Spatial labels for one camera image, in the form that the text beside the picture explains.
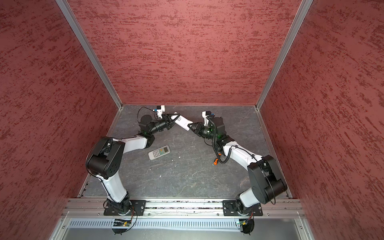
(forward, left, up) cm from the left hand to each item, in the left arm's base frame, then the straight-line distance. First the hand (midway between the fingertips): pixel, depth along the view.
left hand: (181, 117), depth 84 cm
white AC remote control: (-3, -1, -1) cm, 3 cm away
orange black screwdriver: (-17, -21, -21) cm, 34 cm away
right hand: (-7, -3, -1) cm, 8 cm away
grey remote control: (-12, +14, -20) cm, 28 cm away
